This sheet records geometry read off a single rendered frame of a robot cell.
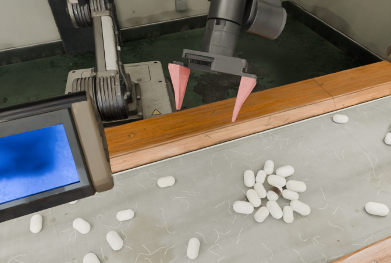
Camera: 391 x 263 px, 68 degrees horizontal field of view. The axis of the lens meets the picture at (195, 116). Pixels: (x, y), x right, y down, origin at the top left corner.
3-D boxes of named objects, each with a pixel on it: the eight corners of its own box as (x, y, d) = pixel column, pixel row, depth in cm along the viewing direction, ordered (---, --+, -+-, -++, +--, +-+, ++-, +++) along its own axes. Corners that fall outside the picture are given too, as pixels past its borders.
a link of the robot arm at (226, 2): (208, -14, 49) (223, -24, 44) (244, -2, 52) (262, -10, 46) (200, 27, 50) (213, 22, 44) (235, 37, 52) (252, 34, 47)
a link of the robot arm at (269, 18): (206, -23, 54) (230, -59, 46) (259, -4, 58) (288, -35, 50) (204, 34, 50) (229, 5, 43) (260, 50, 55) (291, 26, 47)
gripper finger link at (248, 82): (208, 114, 53) (219, 63, 52) (247, 123, 51) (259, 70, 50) (199, 116, 46) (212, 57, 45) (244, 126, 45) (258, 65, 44)
